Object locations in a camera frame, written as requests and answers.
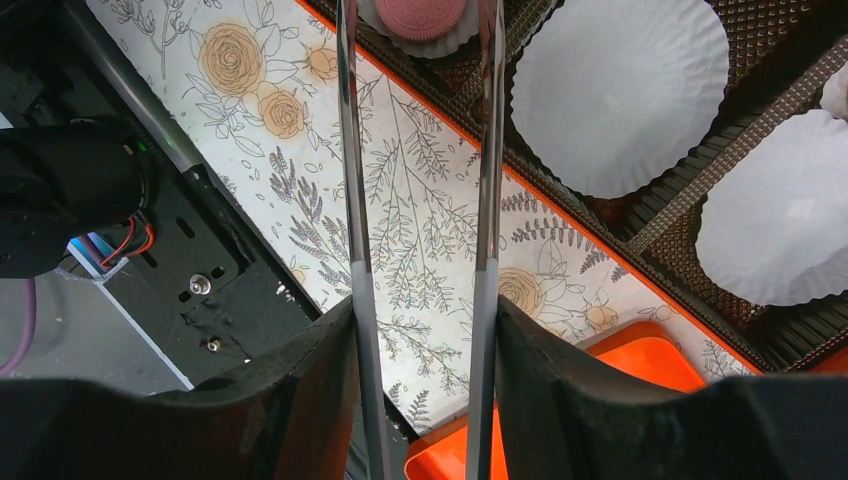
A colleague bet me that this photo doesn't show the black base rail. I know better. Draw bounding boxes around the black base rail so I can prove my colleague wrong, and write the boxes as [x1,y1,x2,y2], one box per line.
[0,0,319,389]

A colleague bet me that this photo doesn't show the orange tin lid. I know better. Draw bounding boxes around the orange tin lid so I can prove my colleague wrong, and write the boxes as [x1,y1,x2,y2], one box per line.
[404,322,706,480]

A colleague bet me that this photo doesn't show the orange cookie tin box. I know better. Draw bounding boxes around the orange cookie tin box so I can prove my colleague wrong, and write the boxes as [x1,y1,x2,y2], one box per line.
[294,0,848,376]

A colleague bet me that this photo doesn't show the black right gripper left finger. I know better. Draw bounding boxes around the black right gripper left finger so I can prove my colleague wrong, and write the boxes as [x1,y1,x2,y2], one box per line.
[1,299,359,479]

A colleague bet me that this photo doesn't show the floral patterned tablecloth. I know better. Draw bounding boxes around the floral patterned tablecloth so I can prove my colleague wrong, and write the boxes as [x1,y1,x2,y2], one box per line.
[89,1,749,434]

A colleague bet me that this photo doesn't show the white paper cup liner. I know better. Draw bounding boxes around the white paper cup liner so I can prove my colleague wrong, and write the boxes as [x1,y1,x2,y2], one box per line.
[511,0,729,199]
[696,109,847,306]
[357,0,479,59]
[820,63,848,120]

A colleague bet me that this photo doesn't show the pink cookie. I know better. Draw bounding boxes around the pink cookie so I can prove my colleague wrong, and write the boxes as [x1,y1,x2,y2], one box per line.
[375,0,466,43]

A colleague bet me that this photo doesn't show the steel tongs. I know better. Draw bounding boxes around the steel tongs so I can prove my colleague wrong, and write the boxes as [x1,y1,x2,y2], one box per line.
[336,1,506,479]

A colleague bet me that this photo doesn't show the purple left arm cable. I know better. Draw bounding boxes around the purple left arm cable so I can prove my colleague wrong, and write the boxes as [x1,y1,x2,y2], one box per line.
[0,278,38,379]

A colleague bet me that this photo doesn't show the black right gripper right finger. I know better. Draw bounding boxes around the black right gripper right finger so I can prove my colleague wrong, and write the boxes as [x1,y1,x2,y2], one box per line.
[495,298,847,479]

